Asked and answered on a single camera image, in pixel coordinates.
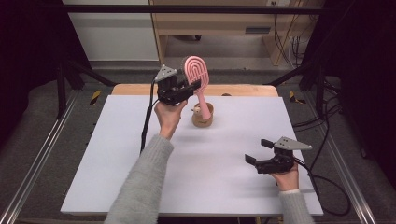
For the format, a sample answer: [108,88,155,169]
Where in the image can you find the brown cup with animal figure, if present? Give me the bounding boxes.
[191,102,216,128]

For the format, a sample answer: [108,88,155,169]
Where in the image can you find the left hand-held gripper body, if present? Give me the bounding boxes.
[154,63,196,107]

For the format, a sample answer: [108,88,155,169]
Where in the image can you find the wooden table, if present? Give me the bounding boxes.
[111,83,279,97]

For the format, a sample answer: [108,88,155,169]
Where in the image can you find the white cabinet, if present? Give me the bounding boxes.
[62,0,161,62]

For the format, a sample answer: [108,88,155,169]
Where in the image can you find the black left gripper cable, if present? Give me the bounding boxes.
[139,78,161,154]

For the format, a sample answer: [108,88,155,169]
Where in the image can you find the white table cover board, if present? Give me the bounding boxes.
[60,94,324,217]

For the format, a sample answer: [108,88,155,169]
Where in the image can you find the light wooden desk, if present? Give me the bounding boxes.
[148,0,314,67]

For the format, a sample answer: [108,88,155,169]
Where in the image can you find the person's right hand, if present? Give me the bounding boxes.
[268,163,300,192]

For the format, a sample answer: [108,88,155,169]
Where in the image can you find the bundle of hanging cables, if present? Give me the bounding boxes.
[272,12,314,69]

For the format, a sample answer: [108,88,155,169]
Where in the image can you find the black floor cables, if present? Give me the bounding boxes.
[292,77,345,171]

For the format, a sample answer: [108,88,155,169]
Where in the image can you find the black horizontal frame bar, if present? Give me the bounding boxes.
[62,4,326,15]

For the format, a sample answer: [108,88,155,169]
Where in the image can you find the person's left hand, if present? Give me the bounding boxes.
[154,99,189,141]

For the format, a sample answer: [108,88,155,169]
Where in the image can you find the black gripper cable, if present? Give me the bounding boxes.
[139,78,161,154]
[293,156,352,217]

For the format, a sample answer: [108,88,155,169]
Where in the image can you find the pink hairbrush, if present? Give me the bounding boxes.
[180,55,213,121]

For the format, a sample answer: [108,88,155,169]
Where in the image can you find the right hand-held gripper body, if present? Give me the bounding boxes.
[255,136,313,175]

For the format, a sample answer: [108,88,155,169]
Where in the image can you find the black metal stand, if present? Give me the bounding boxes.
[266,58,329,119]
[55,58,118,119]

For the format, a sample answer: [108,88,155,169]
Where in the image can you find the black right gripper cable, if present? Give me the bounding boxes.
[293,156,352,217]

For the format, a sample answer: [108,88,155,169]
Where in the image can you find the aluminium floor rail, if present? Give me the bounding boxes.
[306,92,378,224]
[0,90,79,224]

